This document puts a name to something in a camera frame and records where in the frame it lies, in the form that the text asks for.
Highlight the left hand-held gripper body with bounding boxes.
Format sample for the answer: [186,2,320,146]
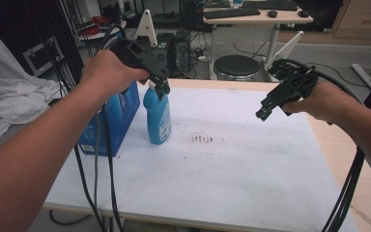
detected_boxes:
[109,37,171,87]

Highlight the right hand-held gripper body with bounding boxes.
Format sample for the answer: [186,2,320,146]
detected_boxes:
[260,61,319,114]

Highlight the blue detergent bottle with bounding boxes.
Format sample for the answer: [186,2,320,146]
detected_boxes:
[142,80,172,146]

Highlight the person's left hand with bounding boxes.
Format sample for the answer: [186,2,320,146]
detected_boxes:
[78,49,151,101]

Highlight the person's right hand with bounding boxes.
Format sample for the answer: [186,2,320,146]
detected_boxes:
[281,79,363,125]

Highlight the black computer tower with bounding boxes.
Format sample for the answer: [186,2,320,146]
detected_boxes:
[172,29,194,78]

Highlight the round black stool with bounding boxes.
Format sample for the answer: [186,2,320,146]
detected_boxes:
[213,54,262,81]

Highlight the blue cardboard box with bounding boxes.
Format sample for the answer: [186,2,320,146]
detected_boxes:
[77,80,141,158]

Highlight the white standing desk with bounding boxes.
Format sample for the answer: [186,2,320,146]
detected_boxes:
[202,6,315,81]

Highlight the white table mat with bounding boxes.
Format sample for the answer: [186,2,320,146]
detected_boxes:
[44,84,359,232]

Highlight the black keyboard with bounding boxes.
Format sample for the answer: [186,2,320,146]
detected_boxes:
[203,7,262,20]

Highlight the wooden cabinet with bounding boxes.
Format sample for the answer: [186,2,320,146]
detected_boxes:
[331,0,371,42]

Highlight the white cloth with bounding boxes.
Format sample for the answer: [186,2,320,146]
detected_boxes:
[0,16,62,157]

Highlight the white triangular bracket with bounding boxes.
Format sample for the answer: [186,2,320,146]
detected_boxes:
[134,9,158,48]

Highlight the left gripper black cable bundle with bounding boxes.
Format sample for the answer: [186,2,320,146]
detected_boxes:
[48,24,127,232]

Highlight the gripper black cable bundle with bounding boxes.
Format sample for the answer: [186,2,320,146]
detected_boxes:
[48,24,127,232]
[271,58,367,232]

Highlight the right gripper black cable bundle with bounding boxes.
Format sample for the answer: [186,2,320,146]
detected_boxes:
[271,58,367,232]

